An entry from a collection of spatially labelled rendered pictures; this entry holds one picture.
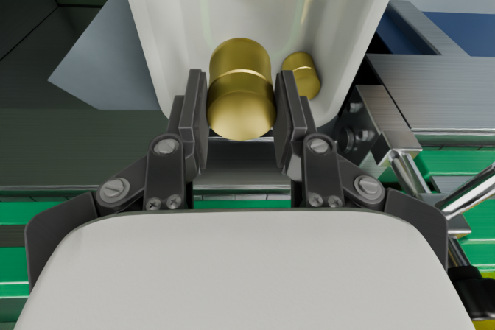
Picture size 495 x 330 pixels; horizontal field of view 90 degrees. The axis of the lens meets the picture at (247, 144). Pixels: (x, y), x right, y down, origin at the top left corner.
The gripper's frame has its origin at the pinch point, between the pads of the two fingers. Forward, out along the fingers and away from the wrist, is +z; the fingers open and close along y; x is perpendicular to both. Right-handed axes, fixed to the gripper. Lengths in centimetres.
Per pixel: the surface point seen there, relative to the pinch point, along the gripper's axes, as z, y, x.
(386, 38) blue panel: 25.4, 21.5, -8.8
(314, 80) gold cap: 12.0, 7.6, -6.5
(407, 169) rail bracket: 1.4, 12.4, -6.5
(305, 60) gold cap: 14.7, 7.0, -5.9
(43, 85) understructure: 50, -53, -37
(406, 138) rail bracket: 4.0, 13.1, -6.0
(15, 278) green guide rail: -2.7, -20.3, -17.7
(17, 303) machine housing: -2.0, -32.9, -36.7
